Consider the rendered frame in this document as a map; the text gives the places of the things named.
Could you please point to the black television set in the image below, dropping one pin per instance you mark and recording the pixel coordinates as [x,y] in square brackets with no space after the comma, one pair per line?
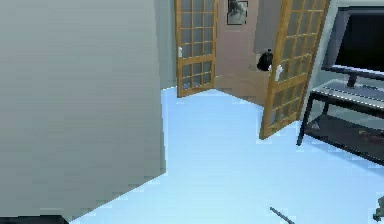
[361,40]

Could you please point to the thin grey rod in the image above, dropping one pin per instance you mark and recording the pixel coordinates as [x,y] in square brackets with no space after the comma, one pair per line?
[282,216]

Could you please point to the framed grey wall picture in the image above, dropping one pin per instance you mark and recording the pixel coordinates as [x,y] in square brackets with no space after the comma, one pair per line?
[237,12]

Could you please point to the dark green plant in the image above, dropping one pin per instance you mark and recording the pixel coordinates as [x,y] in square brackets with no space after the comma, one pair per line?
[379,210]

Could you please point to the black round object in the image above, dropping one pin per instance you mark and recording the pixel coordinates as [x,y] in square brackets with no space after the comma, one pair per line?
[265,60]

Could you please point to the black glass television stand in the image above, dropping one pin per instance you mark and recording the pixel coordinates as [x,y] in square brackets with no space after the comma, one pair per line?
[346,130]

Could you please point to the wooden glass-paned room door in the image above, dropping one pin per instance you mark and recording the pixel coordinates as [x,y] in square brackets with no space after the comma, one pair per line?
[293,60]
[196,46]

